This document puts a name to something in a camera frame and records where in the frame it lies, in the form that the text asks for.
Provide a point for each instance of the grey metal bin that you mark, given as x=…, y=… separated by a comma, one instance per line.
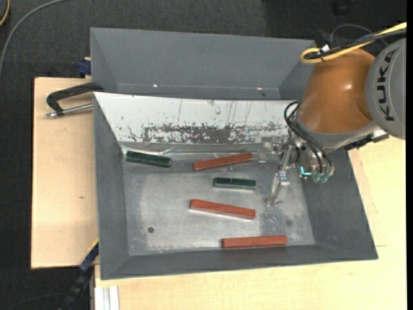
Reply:
x=200, y=60

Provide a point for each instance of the red-brown flat block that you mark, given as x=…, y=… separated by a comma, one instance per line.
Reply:
x=222, y=161
x=222, y=208
x=254, y=241

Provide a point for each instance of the dark green flat block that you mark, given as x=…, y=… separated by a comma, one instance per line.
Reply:
x=234, y=183
x=148, y=159

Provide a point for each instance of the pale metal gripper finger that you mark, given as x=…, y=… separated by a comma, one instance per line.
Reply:
x=274, y=187
x=283, y=186

